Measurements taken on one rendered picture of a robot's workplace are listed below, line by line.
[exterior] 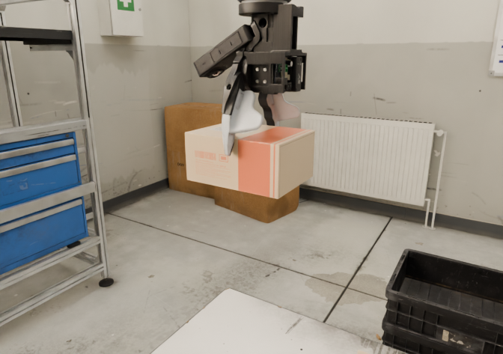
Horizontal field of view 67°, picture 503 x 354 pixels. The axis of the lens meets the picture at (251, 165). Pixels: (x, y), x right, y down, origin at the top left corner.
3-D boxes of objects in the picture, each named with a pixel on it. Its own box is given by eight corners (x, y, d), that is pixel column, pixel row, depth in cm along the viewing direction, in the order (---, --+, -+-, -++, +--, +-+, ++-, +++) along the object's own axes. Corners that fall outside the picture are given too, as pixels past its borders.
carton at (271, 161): (186, 179, 60) (184, 132, 58) (230, 162, 69) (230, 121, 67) (278, 199, 52) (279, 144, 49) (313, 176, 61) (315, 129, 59)
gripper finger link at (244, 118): (247, 152, 48) (268, 87, 50) (209, 146, 51) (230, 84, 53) (257, 161, 51) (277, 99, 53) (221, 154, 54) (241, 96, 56)
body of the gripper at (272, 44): (281, 99, 50) (284, -1, 47) (227, 95, 54) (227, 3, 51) (305, 93, 56) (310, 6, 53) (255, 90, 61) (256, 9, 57)
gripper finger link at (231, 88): (224, 109, 50) (245, 52, 52) (215, 108, 51) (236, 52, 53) (241, 125, 54) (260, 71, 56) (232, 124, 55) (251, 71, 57)
